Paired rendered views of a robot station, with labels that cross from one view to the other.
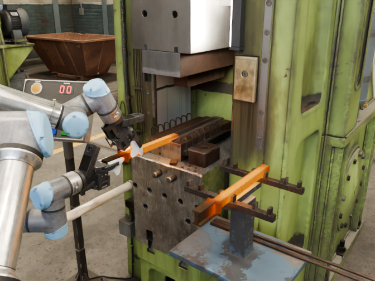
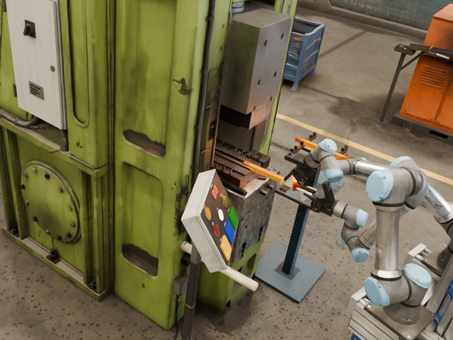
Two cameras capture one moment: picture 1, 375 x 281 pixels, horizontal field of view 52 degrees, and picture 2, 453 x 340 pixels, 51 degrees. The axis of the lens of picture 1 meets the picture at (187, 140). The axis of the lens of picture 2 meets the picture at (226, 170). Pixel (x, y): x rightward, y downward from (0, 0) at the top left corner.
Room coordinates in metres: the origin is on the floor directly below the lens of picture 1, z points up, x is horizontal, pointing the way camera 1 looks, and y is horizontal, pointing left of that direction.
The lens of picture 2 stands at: (1.92, 2.20, 2.32)
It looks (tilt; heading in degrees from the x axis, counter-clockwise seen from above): 32 degrees down; 263
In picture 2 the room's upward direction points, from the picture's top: 8 degrees clockwise
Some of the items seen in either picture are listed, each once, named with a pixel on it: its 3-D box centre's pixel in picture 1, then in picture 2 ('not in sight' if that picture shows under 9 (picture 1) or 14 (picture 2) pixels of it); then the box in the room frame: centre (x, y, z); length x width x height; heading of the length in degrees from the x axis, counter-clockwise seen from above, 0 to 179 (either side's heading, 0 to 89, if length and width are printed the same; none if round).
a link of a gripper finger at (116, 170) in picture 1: (116, 167); not in sight; (1.28, 0.26, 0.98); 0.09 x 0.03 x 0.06; 141
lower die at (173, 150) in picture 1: (191, 134); (217, 160); (1.72, -0.02, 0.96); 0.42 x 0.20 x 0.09; 144
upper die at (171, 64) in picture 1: (191, 57); (225, 100); (1.72, -0.02, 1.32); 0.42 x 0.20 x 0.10; 144
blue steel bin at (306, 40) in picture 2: not in sight; (270, 44); (0.86, -4.05, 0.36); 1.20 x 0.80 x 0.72; 150
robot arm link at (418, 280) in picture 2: not in sight; (412, 282); (0.95, 0.85, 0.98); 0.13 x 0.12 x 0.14; 18
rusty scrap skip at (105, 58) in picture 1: (76, 56); not in sight; (8.37, 2.39, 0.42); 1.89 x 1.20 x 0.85; 55
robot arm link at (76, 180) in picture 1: (72, 183); (340, 208); (1.14, 0.38, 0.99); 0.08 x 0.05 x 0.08; 54
